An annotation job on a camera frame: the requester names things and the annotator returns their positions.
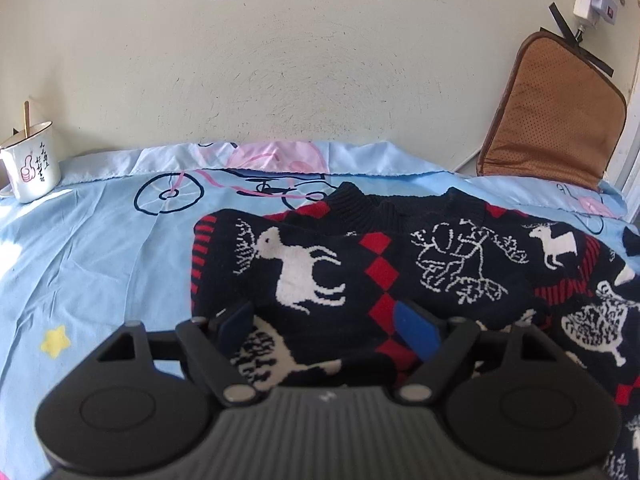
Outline white enamel mug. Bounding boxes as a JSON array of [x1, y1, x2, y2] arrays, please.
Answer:
[[1, 122, 61, 204]]

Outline wooden spoon in mug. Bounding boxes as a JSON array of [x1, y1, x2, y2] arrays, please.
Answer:
[[23, 100, 30, 139]]

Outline navy reindeer knit sweater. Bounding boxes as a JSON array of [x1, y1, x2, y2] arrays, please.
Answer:
[[191, 182, 639, 479]]

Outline light blue cartoon bedsheet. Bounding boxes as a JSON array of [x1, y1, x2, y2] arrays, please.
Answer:
[[1, 143, 639, 479]]

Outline brown perforated seat cushion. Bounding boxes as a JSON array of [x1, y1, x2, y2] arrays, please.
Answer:
[[476, 32, 627, 190]]

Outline black tape strips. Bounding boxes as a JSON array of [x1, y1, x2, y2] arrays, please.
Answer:
[[539, 2, 614, 78]]

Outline white power adapter plug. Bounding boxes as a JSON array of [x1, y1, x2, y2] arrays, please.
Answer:
[[573, 0, 617, 27]]

